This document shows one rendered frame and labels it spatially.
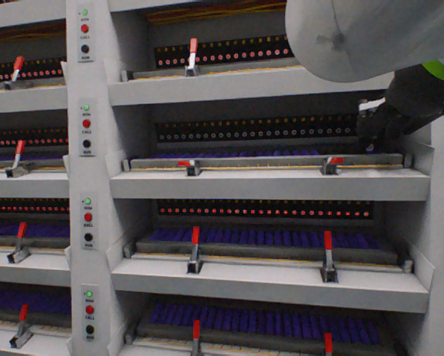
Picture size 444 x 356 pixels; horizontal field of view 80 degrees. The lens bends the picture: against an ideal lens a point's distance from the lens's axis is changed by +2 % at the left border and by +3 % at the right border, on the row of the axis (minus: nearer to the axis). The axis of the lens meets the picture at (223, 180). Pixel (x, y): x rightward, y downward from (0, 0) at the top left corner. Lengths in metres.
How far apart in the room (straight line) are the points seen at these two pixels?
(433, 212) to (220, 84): 0.44
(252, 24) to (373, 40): 0.64
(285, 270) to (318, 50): 0.45
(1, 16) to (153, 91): 0.42
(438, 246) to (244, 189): 0.34
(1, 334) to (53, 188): 0.41
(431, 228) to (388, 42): 0.43
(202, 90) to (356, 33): 0.41
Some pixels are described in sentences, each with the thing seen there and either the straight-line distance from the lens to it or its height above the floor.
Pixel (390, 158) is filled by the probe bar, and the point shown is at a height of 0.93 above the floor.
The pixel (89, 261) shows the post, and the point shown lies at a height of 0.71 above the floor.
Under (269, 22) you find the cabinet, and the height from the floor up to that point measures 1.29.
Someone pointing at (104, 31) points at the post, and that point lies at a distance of 0.69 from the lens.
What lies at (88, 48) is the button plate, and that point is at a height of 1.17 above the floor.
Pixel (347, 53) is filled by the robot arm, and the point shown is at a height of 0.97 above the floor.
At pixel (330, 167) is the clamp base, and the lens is 0.55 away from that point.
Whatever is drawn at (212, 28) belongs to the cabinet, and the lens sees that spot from 0.83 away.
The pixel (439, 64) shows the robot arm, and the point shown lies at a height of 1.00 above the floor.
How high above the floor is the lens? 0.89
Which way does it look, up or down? 1 degrees down
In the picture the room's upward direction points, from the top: straight up
